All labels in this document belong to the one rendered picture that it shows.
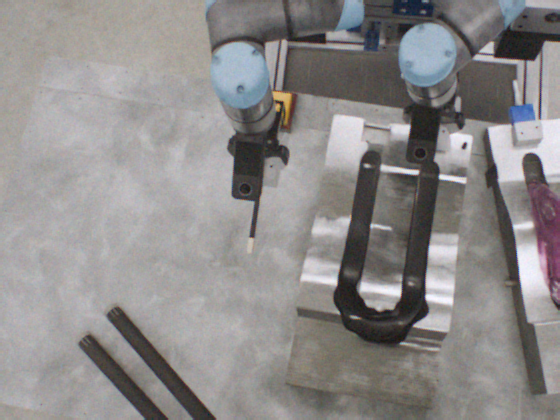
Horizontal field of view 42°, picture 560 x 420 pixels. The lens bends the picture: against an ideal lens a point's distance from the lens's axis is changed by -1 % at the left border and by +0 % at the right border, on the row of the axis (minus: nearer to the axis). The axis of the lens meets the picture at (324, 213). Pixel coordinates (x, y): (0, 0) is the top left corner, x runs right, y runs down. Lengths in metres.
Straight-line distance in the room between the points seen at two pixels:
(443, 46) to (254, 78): 0.25
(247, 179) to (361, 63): 1.10
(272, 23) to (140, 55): 1.52
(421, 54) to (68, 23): 1.83
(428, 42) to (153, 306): 0.74
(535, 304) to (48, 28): 1.90
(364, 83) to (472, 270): 0.90
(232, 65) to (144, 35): 1.60
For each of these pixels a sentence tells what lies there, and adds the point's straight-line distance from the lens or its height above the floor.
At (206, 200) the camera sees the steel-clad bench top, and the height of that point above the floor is 0.80.
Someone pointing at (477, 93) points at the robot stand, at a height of 0.21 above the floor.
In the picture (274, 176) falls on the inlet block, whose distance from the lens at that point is 1.29.
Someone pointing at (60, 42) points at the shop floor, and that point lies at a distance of 2.65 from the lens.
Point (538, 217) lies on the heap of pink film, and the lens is 1.35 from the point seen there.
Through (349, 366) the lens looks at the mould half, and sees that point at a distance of 1.32.
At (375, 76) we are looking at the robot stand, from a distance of 2.18.
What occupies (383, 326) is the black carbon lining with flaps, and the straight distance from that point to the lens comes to 1.31.
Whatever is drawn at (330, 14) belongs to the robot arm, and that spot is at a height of 1.27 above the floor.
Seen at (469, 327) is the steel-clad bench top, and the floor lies 0.80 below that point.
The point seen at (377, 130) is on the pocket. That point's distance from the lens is 1.41.
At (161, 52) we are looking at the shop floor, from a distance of 2.52.
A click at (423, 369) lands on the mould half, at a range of 1.32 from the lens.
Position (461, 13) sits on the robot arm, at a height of 1.29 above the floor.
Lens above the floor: 2.17
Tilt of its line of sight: 75 degrees down
